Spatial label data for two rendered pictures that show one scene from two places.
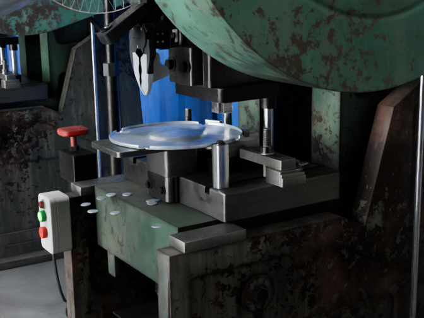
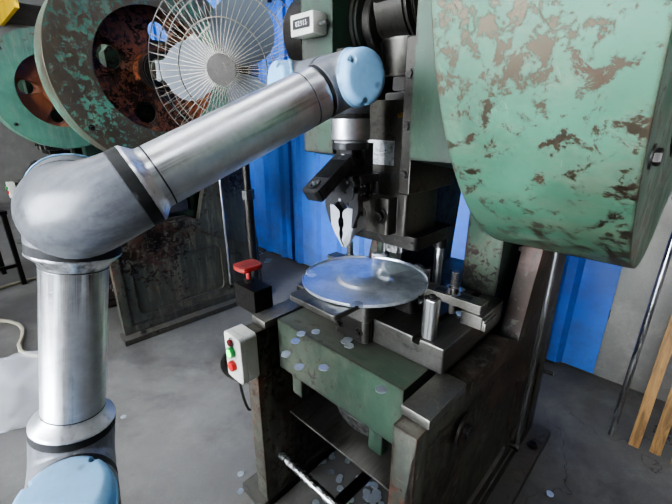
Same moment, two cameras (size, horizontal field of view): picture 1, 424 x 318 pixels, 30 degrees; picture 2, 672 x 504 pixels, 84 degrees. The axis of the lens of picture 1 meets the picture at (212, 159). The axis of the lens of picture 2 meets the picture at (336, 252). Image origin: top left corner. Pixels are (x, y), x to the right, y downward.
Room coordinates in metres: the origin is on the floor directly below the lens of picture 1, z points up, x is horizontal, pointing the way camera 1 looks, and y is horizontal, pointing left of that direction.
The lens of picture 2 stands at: (0.93, 0.33, 1.13)
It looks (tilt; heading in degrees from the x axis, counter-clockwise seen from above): 20 degrees down; 346
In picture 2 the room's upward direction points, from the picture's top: straight up
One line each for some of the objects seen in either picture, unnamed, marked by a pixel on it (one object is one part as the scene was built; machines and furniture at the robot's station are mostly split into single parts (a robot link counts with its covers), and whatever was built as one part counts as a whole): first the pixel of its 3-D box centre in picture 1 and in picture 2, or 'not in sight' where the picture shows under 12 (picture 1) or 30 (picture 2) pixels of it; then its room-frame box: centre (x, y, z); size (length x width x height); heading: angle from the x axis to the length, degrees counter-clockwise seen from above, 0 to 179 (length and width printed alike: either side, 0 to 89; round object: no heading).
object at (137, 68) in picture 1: (149, 72); (345, 222); (1.68, 0.13, 0.92); 0.06 x 0.03 x 0.09; 122
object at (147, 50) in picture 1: (147, 52); (351, 205); (1.63, 0.13, 0.97); 0.05 x 0.02 x 0.09; 32
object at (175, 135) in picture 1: (176, 134); (364, 277); (1.69, 0.08, 0.78); 0.29 x 0.29 x 0.01
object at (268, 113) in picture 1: (268, 121); (438, 257); (1.72, -0.13, 0.81); 0.02 x 0.02 x 0.14
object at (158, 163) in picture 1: (158, 167); (350, 310); (1.66, 0.12, 0.72); 0.25 x 0.14 x 0.14; 122
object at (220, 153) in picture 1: (220, 163); (430, 316); (1.54, -0.02, 0.75); 0.03 x 0.03 x 0.10; 32
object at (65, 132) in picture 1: (74, 142); (248, 275); (1.91, 0.34, 0.72); 0.07 x 0.06 x 0.08; 122
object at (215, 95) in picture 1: (226, 93); (399, 234); (1.76, -0.03, 0.86); 0.20 x 0.16 x 0.05; 32
